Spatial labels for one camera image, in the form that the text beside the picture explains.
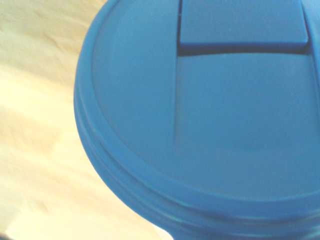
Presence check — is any clear pitcher with blue lid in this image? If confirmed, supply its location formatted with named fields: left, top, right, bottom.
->
left=73, top=0, right=320, bottom=240

